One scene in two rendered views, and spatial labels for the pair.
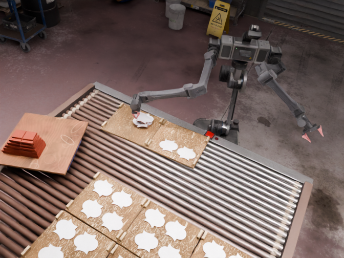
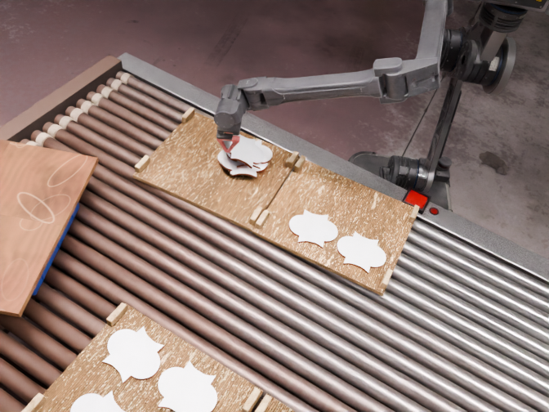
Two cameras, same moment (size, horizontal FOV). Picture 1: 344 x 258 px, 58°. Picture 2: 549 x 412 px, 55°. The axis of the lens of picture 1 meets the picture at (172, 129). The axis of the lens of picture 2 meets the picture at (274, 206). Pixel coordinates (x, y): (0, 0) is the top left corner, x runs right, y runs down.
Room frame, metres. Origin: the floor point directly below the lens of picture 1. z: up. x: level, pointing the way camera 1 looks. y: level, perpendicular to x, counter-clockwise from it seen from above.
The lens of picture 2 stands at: (0.66, 0.18, 2.16)
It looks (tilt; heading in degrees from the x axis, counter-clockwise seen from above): 50 degrees down; 358
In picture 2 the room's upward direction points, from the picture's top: 11 degrees clockwise
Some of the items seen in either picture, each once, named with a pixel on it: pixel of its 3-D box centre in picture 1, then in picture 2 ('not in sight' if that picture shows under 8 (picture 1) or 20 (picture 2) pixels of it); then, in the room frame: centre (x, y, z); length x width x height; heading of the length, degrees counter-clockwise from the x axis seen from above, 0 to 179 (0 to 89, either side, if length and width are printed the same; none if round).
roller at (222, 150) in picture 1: (186, 133); (355, 195); (1.82, -0.12, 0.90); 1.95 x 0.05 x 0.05; 66
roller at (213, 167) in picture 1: (174, 149); (328, 236); (1.63, -0.04, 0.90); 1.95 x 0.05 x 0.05; 66
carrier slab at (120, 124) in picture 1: (133, 124); (219, 166); (1.82, 0.32, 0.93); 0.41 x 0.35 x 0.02; 71
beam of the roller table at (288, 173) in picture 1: (190, 129); (363, 185); (1.88, -0.15, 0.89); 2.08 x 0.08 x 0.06; 66
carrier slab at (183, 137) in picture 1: (178, 143); (338, 221); (1.68, -0.07, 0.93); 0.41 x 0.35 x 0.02; 69
